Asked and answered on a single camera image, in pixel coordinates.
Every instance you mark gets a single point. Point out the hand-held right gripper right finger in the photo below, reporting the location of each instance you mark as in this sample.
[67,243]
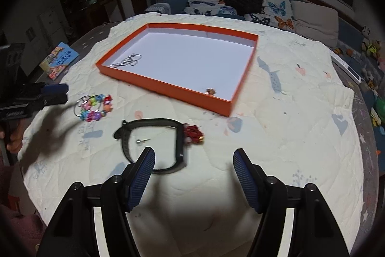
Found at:
[245,181]

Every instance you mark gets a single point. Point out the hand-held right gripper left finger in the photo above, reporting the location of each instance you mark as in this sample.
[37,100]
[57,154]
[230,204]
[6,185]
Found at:
[143,175]

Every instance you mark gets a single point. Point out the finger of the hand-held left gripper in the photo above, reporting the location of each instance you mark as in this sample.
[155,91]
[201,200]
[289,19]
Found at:
[55,99]
[57,88]

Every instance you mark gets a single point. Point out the silver hoop bangle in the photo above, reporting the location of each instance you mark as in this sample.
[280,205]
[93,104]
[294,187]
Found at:
[85,98]
[75,108]

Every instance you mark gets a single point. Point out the black smartwatch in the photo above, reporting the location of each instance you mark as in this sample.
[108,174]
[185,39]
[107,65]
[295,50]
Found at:
[182,151]

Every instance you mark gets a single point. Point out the red charm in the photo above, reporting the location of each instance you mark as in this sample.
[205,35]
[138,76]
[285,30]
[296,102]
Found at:
[194,133]

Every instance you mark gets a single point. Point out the orange shallow box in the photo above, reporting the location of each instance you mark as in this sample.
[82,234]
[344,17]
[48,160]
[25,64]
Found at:
[186,55]

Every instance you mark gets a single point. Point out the person's left forearm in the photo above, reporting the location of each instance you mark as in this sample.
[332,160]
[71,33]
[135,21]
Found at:
[18,230]

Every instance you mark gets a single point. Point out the person's left hand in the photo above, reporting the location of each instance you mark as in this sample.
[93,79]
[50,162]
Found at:
[14,140]

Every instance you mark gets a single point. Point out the colourful picture book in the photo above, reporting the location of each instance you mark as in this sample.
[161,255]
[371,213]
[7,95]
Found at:
[58,61]

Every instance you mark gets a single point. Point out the small silver earring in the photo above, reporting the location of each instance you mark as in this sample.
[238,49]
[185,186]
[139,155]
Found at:
[139,142]

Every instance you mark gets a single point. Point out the white quilt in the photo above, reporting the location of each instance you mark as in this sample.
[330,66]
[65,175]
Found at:
[285,124]

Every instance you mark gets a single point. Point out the small brown charm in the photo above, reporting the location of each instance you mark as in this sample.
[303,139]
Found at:
[210,92]

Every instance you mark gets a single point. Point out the small wooden table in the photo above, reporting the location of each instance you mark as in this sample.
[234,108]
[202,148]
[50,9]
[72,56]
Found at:
[111,5]

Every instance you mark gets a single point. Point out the checked throw blanket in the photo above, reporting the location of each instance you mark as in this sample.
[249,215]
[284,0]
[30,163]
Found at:
[158,7]

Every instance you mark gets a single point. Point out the white flat board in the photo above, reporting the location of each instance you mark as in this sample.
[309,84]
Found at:
[346,67]

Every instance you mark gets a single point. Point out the pile of small toys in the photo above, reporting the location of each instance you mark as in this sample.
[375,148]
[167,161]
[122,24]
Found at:
[376,85]

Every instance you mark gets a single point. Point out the butterfly-print pillow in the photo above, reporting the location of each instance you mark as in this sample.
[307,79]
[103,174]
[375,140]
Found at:
[273,10]
[204,4]

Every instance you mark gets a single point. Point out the beige pillow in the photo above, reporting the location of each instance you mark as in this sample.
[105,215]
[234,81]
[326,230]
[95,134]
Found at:
[315,22]

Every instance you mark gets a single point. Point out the black quilted bag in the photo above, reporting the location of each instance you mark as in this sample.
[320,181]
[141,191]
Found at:
[242,1]

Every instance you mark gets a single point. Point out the blue sofa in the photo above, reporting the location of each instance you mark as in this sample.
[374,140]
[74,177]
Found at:
[349,31]

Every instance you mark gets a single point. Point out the plush bear with yellow vest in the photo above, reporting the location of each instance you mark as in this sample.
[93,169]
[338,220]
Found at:
[371,48]

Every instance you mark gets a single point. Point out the panda plush toy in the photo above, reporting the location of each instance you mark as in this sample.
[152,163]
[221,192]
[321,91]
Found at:
[366,31]

